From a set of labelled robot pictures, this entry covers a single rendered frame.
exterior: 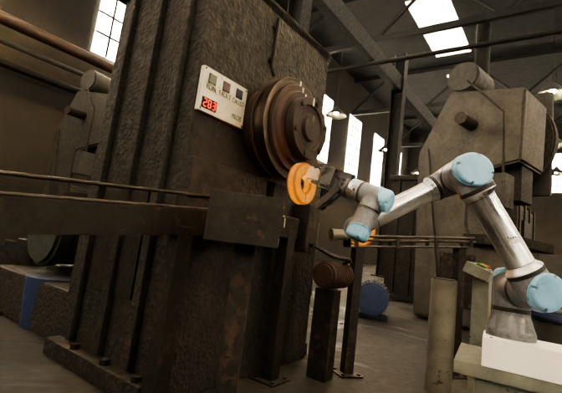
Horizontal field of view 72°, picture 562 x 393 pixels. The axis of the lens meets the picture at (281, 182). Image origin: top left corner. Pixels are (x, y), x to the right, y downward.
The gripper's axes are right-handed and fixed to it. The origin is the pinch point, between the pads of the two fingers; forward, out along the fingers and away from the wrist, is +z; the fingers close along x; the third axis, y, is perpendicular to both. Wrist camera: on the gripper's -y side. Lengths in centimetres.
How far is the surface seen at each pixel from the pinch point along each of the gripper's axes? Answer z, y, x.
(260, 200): -15.1, -9.0, 38.4
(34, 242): 144, -84, 22
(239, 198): -10.5, -10.5, 41.8
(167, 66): 66, 26, 27
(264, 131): 25.3, 13.1, 0.7
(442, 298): -44, -33, -78
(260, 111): 30.4, 20.7, 1.5
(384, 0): 503, 539, -835
